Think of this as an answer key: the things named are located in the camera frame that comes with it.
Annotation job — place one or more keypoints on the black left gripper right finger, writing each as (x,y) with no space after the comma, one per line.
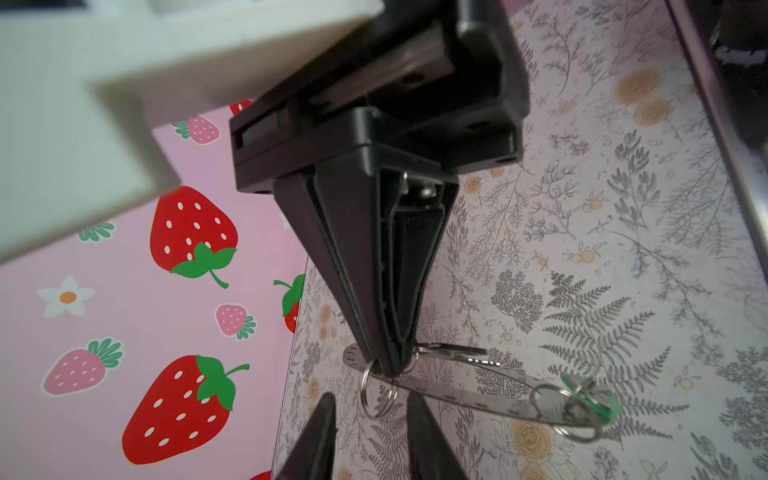
(430,455)

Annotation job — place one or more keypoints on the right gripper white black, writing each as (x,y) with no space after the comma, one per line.
(443,81)

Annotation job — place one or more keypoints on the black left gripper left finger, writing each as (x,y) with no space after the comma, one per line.
(312,456)

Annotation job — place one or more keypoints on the large perforated metal keyring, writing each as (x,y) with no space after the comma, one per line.
(545,403)

